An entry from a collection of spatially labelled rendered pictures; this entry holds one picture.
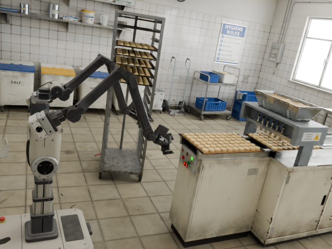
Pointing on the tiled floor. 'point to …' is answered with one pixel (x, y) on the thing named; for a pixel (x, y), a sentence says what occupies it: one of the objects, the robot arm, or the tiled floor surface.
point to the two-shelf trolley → (217, 96)
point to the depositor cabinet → (294, 201)
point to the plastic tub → (4, 148)
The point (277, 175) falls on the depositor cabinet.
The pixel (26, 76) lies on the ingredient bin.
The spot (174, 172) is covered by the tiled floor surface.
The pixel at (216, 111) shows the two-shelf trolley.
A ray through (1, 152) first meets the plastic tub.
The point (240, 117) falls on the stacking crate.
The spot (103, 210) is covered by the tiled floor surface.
